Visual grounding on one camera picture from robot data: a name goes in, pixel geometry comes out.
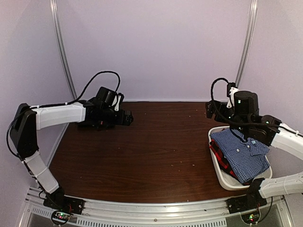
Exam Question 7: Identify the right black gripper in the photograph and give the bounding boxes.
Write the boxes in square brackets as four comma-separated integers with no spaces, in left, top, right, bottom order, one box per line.
[205,100,249,135]

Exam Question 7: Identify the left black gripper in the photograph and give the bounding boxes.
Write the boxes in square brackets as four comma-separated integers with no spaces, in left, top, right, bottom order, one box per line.
[100,107,133,126]

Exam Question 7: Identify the white plastic bin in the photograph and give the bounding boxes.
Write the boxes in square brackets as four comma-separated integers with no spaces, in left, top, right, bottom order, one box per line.
[208,126,272,191]

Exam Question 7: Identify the black pinstriped long sleeve shirt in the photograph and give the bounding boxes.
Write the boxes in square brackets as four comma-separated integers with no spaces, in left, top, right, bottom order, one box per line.
[77,120,115,131]

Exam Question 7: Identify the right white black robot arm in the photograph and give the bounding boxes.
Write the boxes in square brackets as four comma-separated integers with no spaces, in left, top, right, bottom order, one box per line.
[205,87,303,209]

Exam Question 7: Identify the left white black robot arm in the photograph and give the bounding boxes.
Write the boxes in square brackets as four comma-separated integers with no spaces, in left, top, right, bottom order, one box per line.
[7,87,134,210]

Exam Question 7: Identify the blue checked long sleeve shirt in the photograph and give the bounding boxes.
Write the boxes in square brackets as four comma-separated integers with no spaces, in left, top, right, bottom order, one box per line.
[210,128,270,184]

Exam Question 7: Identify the red black plaid shirt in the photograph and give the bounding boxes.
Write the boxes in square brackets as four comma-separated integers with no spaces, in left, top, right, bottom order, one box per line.
[209,139,252,191]

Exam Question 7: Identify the right led circuit board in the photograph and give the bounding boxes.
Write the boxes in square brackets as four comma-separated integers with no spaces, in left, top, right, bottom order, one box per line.
[241,212,260,225]

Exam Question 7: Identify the led circuit board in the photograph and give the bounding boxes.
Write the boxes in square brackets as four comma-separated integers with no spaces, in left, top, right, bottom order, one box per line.
[241,212,260,225]
[51,210,71,225]

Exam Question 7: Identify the left led circuit board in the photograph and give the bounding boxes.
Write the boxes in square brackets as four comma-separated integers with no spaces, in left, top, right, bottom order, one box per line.
[51,210,71,225]

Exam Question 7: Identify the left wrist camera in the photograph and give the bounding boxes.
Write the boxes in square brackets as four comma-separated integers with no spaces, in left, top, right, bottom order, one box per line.
[113,93,124,112]

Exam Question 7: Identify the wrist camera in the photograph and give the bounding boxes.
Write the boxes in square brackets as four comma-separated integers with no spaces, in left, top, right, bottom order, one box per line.
[227,82,239,108]
[113,93,124,112]

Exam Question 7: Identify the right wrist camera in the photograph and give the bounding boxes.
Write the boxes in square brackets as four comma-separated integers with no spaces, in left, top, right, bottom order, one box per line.
[227,82,239,108]

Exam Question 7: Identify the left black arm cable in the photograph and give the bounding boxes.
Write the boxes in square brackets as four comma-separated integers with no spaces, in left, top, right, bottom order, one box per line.
[63,70,121,106]

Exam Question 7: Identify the right aluminium frame post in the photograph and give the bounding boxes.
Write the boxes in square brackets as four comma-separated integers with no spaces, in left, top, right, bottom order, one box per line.
[235,0,258,87]

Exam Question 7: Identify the aluminium frame post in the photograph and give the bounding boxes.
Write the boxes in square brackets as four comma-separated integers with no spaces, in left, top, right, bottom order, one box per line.
[235,0,258,87]
[49,0,80,101]

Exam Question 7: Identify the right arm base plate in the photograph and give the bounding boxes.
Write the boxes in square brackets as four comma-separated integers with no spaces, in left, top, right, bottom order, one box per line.
[226,194,267,214]

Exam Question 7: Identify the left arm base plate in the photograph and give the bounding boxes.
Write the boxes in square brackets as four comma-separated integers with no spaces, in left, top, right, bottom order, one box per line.
[43,194,84,215]

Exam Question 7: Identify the left aluminium frame post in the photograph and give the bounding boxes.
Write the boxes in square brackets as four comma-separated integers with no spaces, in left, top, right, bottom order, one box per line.
[49,0,80,101]

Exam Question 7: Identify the front aluminium rail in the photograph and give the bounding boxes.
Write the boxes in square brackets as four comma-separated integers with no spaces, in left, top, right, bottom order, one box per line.
[23,184,293,227]

